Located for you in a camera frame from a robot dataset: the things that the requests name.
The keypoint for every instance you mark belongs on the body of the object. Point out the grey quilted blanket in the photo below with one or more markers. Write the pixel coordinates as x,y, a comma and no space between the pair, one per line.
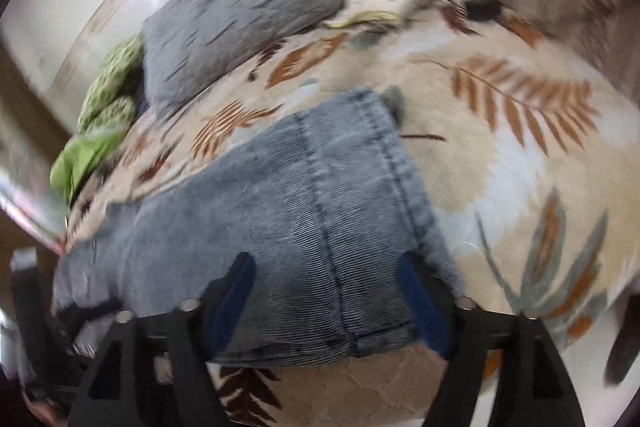
240,17

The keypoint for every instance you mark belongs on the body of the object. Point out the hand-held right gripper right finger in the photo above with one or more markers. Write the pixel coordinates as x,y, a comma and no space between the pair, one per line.
424,309

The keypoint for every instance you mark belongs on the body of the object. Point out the wooden window frame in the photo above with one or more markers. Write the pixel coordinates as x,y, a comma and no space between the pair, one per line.
22,187

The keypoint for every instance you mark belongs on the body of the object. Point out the beige leaf print blanket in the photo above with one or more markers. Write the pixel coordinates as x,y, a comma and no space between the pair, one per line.
510,187

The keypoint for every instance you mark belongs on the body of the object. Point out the blue denim pants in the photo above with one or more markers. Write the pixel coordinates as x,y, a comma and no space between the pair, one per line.
300,227

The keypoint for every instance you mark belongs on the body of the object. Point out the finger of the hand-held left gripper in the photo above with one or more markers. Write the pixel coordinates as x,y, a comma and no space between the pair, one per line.
95,313

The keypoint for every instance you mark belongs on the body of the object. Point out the green patterned cloth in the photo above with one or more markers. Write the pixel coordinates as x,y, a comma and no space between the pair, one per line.
107,104

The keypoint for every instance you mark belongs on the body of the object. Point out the small black object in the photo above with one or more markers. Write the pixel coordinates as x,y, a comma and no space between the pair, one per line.
484,8

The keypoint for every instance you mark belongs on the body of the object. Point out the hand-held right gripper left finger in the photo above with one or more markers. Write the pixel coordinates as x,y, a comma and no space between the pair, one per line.
231,304

